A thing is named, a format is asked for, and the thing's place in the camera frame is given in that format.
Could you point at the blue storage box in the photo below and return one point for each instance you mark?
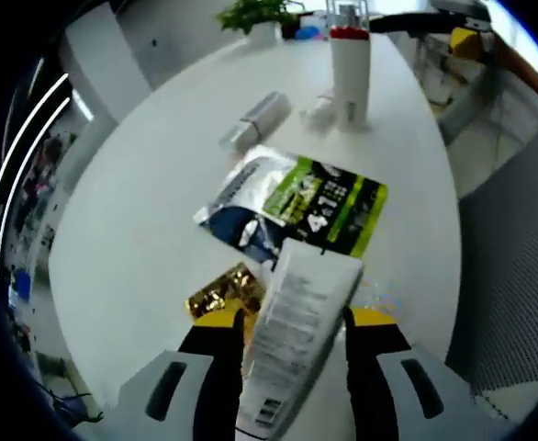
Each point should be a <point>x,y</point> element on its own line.
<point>21,285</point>

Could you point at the green plant in white pot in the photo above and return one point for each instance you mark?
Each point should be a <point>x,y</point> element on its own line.
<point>255,14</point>

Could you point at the white skincare tube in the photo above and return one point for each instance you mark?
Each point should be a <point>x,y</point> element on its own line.
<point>296,321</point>

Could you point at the dark red black object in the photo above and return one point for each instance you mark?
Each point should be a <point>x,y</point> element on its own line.
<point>292,27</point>

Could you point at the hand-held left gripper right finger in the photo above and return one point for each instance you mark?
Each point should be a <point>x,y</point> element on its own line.
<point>370,390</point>

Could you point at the silver clear-cap skincare bottle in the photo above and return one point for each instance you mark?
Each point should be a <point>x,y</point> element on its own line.
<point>257,119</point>

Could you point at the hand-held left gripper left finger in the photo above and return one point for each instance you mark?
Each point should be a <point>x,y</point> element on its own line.
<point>218,390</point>

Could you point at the green black skincare sachet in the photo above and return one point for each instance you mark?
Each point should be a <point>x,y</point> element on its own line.
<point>305,202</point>

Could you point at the gold foil skincare sachet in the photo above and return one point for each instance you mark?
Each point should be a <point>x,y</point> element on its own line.
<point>218,294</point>

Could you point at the small blue object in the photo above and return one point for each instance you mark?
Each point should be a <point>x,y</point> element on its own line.
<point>310,33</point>

